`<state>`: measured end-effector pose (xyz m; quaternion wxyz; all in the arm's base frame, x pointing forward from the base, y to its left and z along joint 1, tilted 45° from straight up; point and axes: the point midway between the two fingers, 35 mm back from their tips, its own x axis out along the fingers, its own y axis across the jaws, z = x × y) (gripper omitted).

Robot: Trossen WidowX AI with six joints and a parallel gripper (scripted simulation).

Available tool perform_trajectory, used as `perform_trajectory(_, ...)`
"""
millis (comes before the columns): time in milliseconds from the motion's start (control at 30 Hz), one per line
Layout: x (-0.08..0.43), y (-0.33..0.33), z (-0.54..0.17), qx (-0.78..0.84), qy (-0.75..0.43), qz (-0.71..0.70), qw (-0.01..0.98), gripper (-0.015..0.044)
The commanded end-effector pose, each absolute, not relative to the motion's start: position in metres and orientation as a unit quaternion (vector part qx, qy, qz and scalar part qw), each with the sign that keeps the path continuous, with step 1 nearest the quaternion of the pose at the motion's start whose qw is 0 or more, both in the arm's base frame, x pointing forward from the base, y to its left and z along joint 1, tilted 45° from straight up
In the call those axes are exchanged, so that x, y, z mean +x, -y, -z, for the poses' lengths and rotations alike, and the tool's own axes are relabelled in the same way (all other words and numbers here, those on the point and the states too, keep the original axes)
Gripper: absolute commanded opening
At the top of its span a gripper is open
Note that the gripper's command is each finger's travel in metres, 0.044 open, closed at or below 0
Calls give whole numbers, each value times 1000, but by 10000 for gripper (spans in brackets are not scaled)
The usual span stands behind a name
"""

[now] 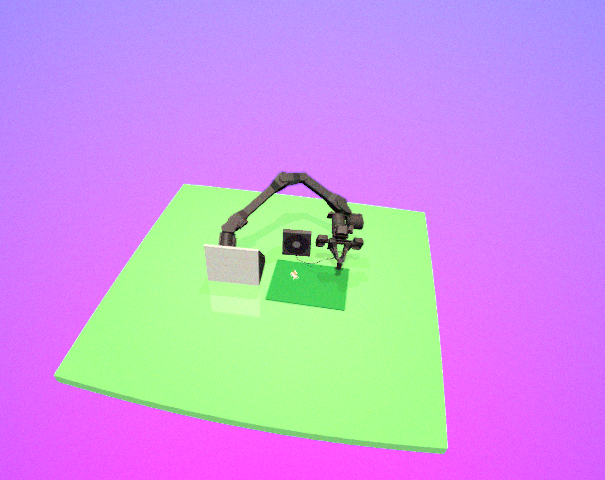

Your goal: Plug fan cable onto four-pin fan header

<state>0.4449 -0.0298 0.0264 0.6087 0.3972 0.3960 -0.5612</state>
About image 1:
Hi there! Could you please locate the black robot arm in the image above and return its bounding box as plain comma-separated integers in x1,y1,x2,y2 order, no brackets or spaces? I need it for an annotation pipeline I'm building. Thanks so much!
218,172,365,247

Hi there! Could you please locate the green circuit board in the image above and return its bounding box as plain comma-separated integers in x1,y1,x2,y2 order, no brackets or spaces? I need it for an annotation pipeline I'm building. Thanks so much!
265,259,350,311

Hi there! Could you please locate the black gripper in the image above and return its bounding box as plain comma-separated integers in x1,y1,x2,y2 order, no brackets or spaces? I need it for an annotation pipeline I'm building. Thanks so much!
315,223,365,262

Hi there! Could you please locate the dark grey cooling fan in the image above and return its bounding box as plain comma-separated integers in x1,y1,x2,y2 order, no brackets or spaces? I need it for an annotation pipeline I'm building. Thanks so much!
282,229,312,257

